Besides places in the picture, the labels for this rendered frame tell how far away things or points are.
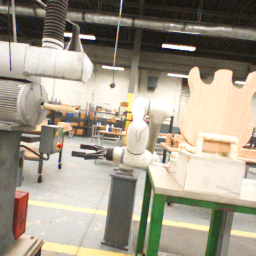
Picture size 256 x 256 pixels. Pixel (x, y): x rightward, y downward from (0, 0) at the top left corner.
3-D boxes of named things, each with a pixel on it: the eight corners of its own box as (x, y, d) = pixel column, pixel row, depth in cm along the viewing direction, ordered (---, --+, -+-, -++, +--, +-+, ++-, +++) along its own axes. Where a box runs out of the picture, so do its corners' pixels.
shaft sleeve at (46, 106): (44, 108, 102) (44, 103, 101) (46, 108, 105) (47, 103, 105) (74, 112, 101) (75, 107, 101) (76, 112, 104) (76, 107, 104)
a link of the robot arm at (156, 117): (136, 159, 190) (156, 162, 189) (136, 171, 177) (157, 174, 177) (148, 95, 142) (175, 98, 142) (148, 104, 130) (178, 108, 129)
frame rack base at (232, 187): (183, 190, 82) (188, 154, 81) (174, 180, 97) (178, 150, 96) (240, 197, 83) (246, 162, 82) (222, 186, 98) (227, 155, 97)
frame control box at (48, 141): (12, 159, 120) (16, 122, 118) (31, 154, 141) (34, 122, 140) (47, 164, 119) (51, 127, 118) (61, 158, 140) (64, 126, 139)
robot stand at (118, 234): (108, 227, 199) (116, 167, 195) (132, 233, 194) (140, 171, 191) (100, 243, 172) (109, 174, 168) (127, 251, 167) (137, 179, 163)
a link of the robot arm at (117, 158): (123, 160, 103) (113, 159, 103) (125, 146, 101) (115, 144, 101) (122, 166, 94) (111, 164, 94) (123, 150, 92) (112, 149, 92)
